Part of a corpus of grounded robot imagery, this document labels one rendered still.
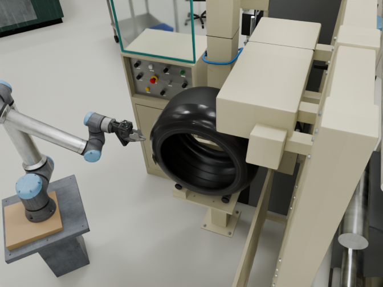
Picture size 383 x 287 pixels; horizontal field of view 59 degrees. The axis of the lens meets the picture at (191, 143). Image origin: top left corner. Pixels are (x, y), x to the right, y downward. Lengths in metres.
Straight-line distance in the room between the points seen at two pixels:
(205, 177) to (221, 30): 0.82
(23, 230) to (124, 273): 0.82
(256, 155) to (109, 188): 2.34
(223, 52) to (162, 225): 1.65
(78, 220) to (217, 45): 1.39
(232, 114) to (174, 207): 1.97
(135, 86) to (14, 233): 1.28
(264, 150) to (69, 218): 1.62
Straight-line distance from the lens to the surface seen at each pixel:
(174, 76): 2.38
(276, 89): 1.10
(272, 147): 1.00
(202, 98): 1.58
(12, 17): 6.36
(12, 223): 2.45
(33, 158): 2.28
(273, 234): 2.84
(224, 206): 1.97
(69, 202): 2.44
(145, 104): 2.61
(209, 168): 2.01
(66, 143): 1.95
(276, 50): 1.31
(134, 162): 3.37
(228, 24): 1.64
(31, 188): 2.21
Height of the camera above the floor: 2.41
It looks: 44 degrees down
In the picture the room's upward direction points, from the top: 4 degrees counter-clockwise
